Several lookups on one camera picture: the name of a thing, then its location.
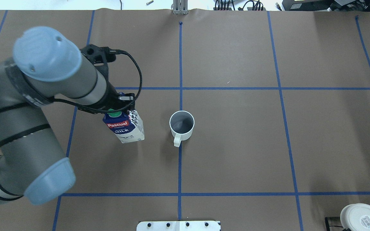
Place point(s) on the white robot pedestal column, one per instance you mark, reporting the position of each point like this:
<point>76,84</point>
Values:
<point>196,225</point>

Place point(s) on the white mug grey inside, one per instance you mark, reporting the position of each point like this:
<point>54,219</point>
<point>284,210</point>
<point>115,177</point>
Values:
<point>181,124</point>

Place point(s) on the aluminium frame post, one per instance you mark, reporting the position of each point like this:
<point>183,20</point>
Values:
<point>180,7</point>

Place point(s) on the black wire mug rack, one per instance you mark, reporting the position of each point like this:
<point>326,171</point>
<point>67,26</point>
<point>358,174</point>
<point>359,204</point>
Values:
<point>334,224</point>

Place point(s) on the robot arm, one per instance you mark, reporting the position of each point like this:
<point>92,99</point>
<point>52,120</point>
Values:
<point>46,68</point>

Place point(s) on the blue Pascual milk carton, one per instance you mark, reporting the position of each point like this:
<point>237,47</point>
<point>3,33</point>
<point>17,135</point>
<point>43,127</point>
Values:
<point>128,127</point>

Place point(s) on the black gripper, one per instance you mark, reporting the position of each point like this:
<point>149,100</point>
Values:
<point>112,97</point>

